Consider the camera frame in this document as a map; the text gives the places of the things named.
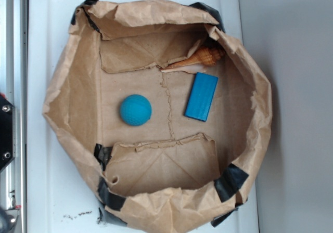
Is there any white plastic tray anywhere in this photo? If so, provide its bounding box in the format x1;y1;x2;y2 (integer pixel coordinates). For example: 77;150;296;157
27;0;262;233

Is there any black metal bracket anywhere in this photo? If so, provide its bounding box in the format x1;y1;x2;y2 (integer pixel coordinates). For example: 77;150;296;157
0;93;14;172

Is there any blue rectangular wooden block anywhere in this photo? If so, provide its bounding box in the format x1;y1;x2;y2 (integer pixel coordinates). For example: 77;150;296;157
184;73;219;122

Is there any crumpled brown paper bag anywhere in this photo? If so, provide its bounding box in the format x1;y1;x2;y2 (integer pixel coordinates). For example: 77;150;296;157
43;0;273;232

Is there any orange spiral conch shell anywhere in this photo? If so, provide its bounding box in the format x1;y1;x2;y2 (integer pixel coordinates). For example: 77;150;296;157
160;46;225;74

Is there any blue dimpled ball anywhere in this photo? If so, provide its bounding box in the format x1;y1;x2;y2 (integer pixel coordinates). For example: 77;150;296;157
120;94;152;126

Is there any aluminium frame rail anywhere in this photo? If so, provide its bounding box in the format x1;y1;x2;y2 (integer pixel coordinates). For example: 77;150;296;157
1;0;29;232

